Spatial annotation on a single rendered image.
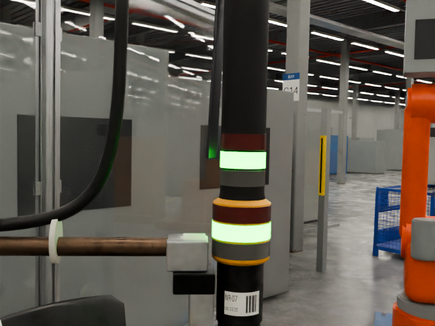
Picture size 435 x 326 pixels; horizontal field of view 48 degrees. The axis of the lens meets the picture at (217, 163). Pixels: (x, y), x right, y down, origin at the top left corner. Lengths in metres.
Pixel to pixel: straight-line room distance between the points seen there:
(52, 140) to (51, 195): 0.12
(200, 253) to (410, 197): 4.01
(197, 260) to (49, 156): 0.82
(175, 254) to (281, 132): 4.61
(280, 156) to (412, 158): 1.32
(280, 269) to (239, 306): 4.78
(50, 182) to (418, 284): 3.40
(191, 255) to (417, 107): 3.90
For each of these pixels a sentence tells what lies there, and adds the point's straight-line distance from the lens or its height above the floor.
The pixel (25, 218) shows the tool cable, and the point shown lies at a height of 1.56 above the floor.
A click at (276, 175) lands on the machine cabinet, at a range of 4.90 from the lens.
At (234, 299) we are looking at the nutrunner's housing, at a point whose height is 1.51.
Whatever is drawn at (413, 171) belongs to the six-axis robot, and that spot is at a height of 1.38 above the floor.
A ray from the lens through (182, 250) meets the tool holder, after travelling 0.36.
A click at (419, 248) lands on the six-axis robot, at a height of 0.82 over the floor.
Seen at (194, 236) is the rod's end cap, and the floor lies 1.55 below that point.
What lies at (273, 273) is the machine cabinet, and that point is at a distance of 5.07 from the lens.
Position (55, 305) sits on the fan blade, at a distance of 0.50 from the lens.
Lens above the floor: 1.63
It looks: 3 degrees down
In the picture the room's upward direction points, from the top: 1 degrees clockwise
